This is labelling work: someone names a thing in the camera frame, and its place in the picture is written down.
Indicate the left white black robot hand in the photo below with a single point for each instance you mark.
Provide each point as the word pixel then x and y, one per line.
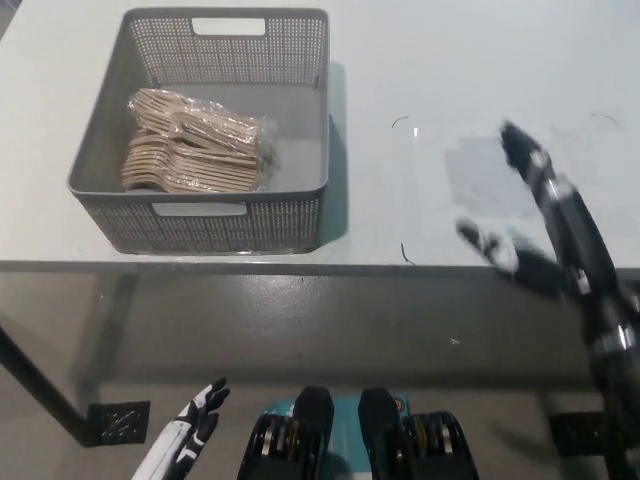
pixel 180 440

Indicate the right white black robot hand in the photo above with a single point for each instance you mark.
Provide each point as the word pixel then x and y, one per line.
pixel 570 220

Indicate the bag of wooden forks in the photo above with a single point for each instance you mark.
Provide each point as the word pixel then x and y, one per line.
pixel 195 150

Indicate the black metal table leg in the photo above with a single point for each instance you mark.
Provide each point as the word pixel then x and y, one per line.
pixel 45 387

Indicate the grey perforated plastic basket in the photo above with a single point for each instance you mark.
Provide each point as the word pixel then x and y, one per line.
pixel 300 150

